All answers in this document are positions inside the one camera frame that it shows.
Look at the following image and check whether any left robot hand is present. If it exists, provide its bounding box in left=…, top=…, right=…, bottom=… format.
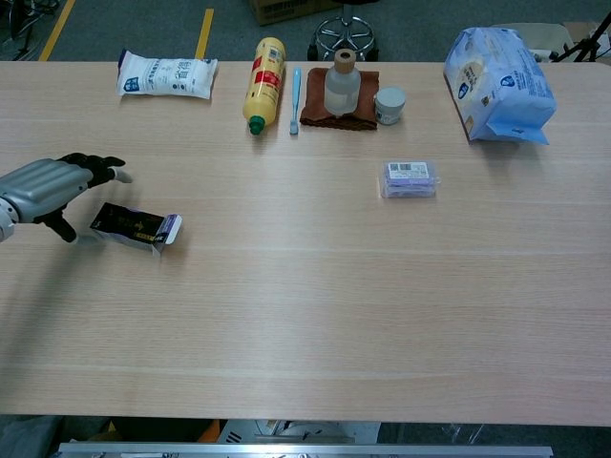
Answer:
left=0, top=152, right=134, bottom=244

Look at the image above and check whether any black small carton box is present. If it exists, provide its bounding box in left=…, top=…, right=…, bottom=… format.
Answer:
left=89, top=201, right=183, bottom=260

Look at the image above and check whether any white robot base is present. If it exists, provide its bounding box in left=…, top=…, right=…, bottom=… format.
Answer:
left=217, top=419, right=381, bottom=445

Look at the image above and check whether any yellow bottle with green cap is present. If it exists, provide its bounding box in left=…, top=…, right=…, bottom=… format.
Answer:
left=242, top=36, right=286, bottom=136

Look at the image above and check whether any frosted bottle with wooden cap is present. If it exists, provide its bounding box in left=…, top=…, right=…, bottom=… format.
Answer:
left=324, top=49, right=362, bottom=118

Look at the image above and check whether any white salt bag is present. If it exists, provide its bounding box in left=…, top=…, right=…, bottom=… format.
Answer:
left=116, top=48, right=220, bottom=100

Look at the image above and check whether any light blue toothbrush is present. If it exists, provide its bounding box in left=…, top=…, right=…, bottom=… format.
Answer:
left=288, top=66, right=304, bottom=135

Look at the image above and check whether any brown folded cloth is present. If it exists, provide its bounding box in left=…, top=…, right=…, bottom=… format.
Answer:
left=299, top=67, right=381, bottom=132

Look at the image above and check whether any cardboard box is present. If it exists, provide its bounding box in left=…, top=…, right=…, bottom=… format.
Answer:
left=246, top=0, right=343, bottom=27

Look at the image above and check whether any chrome stool base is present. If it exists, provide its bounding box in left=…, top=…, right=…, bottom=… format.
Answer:
left=307, top=0, right=381, bottom=62

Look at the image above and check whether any small grey lidded jar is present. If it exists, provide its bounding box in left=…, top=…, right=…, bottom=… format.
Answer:
left=373, top=86, right=407, bottom=126

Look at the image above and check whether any purple soap in clear box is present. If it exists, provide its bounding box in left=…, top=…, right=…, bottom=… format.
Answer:
left=379, top=159, right=442, bottom=199

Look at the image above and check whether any large blue white package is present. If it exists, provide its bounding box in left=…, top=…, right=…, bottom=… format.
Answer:
left=443, top=27, right=558, bottom=146

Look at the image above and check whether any white chair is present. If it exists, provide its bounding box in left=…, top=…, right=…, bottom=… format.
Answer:
left=491, top=22, right=574, bottom=54

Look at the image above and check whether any black tripod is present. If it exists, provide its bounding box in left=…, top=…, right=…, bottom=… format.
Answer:
left=548, top=9, right=611, bottom=63

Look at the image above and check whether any black stand with cables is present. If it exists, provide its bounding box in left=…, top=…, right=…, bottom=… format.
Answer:
left=0, top=0, right=61, bottom=61

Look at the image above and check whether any aluminium profile rail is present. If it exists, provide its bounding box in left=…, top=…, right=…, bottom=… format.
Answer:
left=54, top=442, right=555, bottom=458

